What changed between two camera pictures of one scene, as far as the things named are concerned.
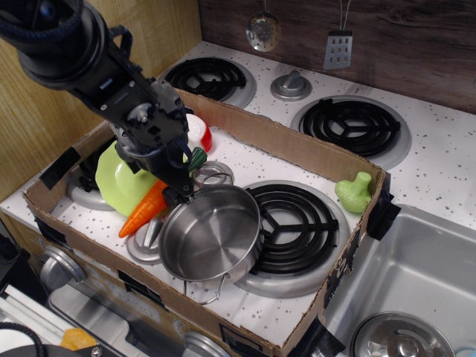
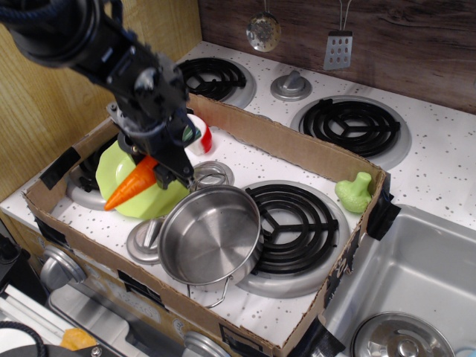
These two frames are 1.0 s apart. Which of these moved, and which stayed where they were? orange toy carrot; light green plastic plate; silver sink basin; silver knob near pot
Moved: orange toy carrot
Stayed: silver sink basin; silver knob near pot; light green plastic plate
